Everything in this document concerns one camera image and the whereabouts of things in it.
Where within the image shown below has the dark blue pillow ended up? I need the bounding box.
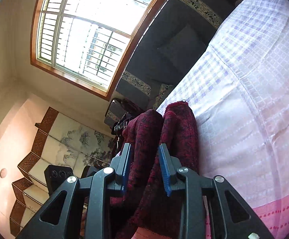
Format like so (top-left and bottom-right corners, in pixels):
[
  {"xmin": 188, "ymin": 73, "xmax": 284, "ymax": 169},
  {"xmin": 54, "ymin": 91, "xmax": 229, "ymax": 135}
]
[{"xmin": 157, "ymin": 24, "xmax": 208, "ymax": 73}]

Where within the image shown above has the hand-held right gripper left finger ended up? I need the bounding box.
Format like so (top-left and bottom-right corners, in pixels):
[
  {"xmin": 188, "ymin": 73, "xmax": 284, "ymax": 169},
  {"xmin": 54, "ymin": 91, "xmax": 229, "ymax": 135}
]
[{"xmin": 15, "ymin": 143, "xmax": 132, "ymax": 239}]

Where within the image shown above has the black bag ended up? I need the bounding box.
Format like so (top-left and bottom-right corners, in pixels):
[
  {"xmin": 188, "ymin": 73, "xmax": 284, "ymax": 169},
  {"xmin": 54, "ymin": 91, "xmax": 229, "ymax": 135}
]
[{"xmin": 112, "ymin": 113, "xmax": 136, "ymax": 142}]

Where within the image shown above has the grey patterned pillow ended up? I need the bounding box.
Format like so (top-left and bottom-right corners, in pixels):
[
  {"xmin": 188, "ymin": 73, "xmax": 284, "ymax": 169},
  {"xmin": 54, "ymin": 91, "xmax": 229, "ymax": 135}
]
[{"xmin": 152, "ymin": 83, "xmax": 175, "ymax": 111}]

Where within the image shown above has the dark red patterned sweater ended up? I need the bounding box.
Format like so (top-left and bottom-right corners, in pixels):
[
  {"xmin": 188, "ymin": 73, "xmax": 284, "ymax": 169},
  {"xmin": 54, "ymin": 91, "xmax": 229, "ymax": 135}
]
[{"xmin": 110, "ymin": 102, "xmax": 200, "ymax": 239}]

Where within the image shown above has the wooden framed barred window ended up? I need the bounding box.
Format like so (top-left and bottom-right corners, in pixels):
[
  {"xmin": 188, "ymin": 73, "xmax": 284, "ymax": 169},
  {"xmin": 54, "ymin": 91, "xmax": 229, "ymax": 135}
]
[{"xmin": 30, "ymin": 0, "xmax": 186, "ymax": 102}]

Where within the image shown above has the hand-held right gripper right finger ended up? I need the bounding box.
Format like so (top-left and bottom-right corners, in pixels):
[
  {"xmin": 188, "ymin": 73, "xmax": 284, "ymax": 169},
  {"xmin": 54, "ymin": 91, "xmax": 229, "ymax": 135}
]
[{"xmin": 158, "ymin": 143, "xmax": 275, "ymax": 239}]

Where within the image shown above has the dark blue sofa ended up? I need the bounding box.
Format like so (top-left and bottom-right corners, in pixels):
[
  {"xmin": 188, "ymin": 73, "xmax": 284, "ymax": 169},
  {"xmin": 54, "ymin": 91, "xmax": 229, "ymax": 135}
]
[{"xmin": 115, "ymin": 0, "xmax": 237, "ymax": 103}]

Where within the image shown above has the painted folding screen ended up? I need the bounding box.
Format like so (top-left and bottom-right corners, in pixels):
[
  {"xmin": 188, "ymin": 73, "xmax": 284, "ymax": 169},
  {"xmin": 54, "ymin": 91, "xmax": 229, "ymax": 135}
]
[{"xmin": 8, "ymin": 107, "xmax": 115, "ymax": 237}]

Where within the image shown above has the dark chair with cushion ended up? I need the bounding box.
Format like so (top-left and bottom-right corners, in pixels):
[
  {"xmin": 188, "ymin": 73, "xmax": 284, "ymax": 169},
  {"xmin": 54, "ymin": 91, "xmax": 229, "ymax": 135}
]
[{"xmin": 104, "ymin": 98, "xmax": 150, "ymax": 130}]

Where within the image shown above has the pink checked bed blanket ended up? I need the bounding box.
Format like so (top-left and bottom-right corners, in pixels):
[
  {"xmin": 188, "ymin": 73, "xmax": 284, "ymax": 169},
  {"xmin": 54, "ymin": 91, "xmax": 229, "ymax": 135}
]
[{"xmin": 133, "ymin": 0, "xmax": 289, "ymax": 239}]

